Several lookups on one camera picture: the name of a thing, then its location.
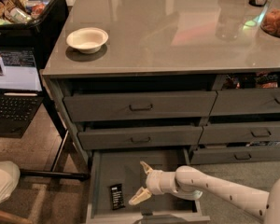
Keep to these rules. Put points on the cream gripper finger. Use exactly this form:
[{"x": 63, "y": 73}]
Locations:
[
  {"x": 147, "y": 169},
  {"x": 140, "y": 196}
]

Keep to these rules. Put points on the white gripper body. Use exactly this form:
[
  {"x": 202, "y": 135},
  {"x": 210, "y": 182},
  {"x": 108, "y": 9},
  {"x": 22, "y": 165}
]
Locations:
[{"x": 154, "y": 182}]

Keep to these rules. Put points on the black rxbar chocolate bar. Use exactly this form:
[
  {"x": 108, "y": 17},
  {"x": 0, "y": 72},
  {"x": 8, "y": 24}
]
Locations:
[{"x": 117, "y": 199}]

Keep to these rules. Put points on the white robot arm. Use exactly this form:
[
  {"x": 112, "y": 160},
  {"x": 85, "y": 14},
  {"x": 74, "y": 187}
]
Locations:
[{"x": 188, "y": 183}]

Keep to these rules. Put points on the open bottom left drawer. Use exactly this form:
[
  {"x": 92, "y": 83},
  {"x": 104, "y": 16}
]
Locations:
[{"x": 123, "y": 167}]

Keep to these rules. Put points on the grey middle left drawer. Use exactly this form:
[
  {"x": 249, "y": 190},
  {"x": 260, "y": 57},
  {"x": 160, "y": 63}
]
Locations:
[{"x": 163, "y": 136}]

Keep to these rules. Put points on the grey drawer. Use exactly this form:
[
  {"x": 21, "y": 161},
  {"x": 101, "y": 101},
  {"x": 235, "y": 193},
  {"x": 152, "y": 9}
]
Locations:
[
  {"x": 139, "y": 105},
  {"x": 240, "y": 132},
  {"x": 234, "y": 155},
  {"x": 246, "y": 101},
  {"x": 163, "y": 136}
]

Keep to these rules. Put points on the grey bottom right drawer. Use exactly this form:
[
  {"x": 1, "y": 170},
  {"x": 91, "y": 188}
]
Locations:
[{"x": 234, "y": 155}]

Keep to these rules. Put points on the grey top left drawer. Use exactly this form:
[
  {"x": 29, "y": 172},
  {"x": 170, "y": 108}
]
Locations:
[{"x": 139, "y": 105}]

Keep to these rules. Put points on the grey middle right drawer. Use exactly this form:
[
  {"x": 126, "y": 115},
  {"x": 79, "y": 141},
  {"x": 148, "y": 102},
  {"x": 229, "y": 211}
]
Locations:
[{"x": 240, "y": 132}]

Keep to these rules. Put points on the grey top right drawer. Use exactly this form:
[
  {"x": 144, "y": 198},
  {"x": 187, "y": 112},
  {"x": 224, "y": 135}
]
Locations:
[{"x": 246, "y": 101}]

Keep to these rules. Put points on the chip bags in top drawer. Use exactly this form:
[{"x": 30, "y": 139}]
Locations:
[{"x": 251, "y": 80}]

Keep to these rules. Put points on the white paper bowl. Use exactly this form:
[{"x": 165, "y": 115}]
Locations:
[{"x": 87, "y": 40}]

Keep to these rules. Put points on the wooden chair edge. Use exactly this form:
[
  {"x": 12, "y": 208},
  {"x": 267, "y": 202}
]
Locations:
[{"x": 7, "y": 217}]

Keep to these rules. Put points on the black laptop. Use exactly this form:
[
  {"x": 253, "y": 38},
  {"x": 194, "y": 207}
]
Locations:
[{"x": 20, "y": 91}]

